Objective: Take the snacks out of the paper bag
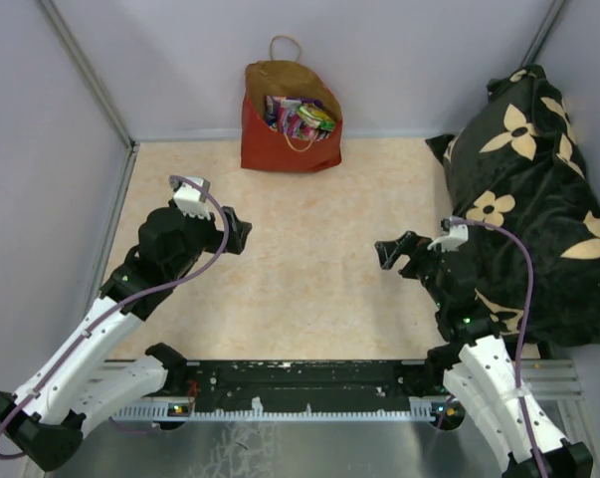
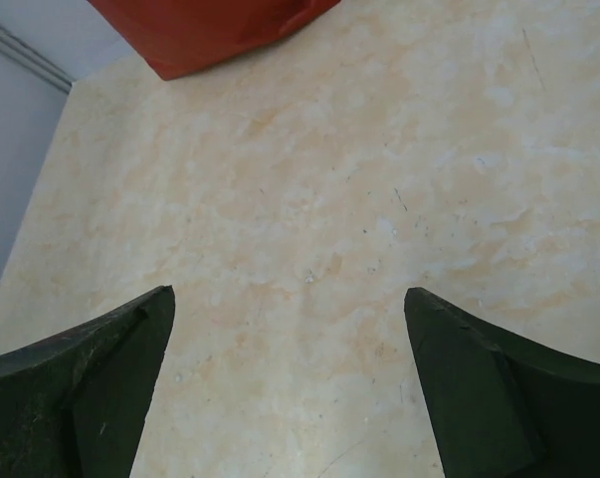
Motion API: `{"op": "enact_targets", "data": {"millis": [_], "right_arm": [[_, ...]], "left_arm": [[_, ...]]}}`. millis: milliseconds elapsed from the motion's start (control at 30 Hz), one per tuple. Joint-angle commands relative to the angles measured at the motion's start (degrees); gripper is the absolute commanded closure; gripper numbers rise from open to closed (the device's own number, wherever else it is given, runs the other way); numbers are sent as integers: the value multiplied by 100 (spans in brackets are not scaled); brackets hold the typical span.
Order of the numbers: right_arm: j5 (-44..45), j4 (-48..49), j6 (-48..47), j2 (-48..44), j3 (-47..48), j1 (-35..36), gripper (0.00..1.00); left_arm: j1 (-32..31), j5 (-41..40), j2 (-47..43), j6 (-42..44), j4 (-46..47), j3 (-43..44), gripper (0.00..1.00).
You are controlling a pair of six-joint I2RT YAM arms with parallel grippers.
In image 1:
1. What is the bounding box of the black floral blanket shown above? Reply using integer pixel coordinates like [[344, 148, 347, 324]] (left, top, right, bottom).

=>
[[427, 65, 600, 347]]

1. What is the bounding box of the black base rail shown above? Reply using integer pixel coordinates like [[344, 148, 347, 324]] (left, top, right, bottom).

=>
[[149, 359, 449, 413]]

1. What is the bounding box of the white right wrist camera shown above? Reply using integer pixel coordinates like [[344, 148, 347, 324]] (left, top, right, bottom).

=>
[[427, 216, 469, 253]]

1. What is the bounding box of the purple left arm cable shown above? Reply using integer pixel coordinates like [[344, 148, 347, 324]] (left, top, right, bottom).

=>
[[0, 174, 231, 459]]

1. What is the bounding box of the green snack packet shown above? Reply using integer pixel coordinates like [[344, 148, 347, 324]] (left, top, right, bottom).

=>
[[298, 104, 336, 131]]

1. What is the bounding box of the purple berries candy packet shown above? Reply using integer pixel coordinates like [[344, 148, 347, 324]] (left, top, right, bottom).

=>
[[278, 108, 331, 141]]

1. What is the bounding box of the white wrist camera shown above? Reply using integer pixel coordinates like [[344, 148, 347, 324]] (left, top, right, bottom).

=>
[[168, 176, 211, 220], [427, 216, 469, 253]]

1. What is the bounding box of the rainbow candy packet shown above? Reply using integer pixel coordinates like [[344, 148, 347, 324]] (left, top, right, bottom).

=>
[[264, 95, 301, 130]]

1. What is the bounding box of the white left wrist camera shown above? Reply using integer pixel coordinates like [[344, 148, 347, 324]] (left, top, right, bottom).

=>
[[168, 176, 211, 220]]

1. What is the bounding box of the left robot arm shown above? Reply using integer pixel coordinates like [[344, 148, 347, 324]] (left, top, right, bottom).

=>
[[0, 201, 253, 471]]

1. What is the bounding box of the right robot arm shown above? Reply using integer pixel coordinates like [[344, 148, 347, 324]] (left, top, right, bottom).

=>
[[374, 225, 593, 477]]

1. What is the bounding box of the red paper bag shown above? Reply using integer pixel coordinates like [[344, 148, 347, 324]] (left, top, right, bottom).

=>
[[241, 35, 343, 173]]

